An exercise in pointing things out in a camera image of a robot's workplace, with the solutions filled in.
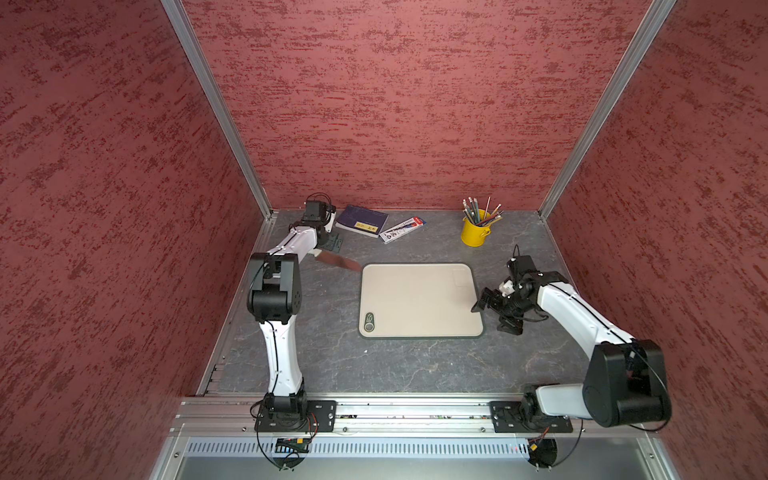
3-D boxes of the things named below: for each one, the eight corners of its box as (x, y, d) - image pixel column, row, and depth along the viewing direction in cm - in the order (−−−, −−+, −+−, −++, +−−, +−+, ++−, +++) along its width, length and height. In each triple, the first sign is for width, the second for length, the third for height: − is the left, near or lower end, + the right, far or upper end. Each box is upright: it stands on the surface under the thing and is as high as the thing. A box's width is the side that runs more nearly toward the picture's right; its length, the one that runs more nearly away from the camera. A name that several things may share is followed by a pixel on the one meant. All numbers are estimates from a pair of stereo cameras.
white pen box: (385, 244, 113) (385, 240, 111) (379, 236, 115) (379, 233, 114) (425, 224, 120) (425, 220, 118) (418, 217, 122) (419, 214, 120)
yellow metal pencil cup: (461, 247, 112) (467, 228, 104) (458, 228, 118) (463, 209, 110) (485, 247, 112) (493, 228, 104) (481, 228, 118) (488, 209, 110)
